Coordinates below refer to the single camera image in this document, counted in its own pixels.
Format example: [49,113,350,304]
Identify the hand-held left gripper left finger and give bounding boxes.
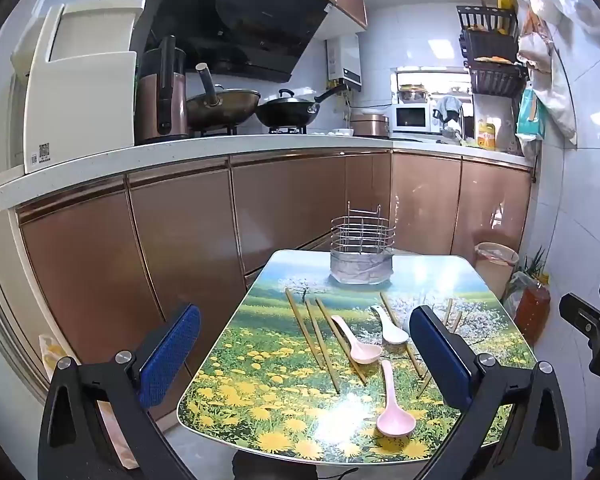
[37,304,202,480]

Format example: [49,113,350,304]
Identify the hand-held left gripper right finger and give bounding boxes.
[409,304,573,480]

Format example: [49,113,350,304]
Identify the white ceramic spoon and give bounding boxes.
[369,304,410,346]

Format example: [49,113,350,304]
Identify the pink plastic spoon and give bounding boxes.
[330,314,384,365]
[376,359,416,437]

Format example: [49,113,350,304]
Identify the wire utensil holder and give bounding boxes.
[328,203,395,286]

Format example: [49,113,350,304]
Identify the cooking oil bottle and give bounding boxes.
[513,281,552,345]

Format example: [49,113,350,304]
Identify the green onions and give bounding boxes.
[521,246,550,283]

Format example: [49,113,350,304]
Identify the brown base cabinet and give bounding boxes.
[16,150,532,423]

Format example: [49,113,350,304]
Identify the pink trash bin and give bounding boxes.
[473,241,520,302]

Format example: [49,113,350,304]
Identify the flower print table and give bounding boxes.
[176,248,539,467]

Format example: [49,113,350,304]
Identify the teal bag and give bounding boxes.
[515,81,547,142]

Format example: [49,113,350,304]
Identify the yellow bottle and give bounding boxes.
[476,118,497,149]

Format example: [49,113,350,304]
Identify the white kitchen countertop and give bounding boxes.
[0,131,535,212]

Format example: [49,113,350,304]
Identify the gas stove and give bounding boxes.
[192,124,311,137]

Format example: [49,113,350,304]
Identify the white microwave oven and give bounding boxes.
[388,103,435,137]

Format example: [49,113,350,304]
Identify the brown rice cooker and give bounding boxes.
[348,113,391,139]

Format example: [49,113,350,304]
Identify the hanging plastic bags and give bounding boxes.
[516,0,581,147]

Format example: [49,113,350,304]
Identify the grey blue cloth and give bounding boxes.
[433,94,464,123]

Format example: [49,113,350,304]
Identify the brown electric kettle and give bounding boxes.
[134,35,189,144]

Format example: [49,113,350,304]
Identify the bronze wok with lid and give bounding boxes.
[185,62,262,132]

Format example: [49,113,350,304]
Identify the black dish rack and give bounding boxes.
[455,4,530,107]

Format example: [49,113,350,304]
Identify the kitchen window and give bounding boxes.
[390,66,475,107]

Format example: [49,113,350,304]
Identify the black wok with lid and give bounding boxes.
[254,84,350,129]

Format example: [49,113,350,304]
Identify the white countertop appliance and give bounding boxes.
[9,0,147,177]

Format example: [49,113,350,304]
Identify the yellow container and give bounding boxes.
[496,0,517,34]

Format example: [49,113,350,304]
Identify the white water heater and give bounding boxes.
[325,35,364,92]

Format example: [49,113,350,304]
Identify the black range hood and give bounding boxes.
[139,0,332,84]

